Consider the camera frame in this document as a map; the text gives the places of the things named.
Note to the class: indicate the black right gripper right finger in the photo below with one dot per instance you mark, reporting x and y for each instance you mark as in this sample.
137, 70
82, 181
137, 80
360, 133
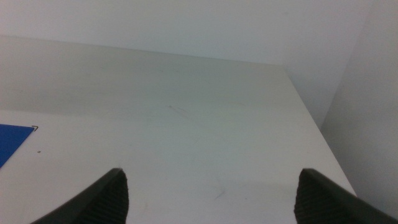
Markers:
323, 202

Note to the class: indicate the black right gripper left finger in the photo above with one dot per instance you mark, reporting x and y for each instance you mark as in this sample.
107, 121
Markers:
99, 202

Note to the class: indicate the blue rectangular mat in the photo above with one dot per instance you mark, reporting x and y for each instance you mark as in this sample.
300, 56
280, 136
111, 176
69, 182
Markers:
10, 140

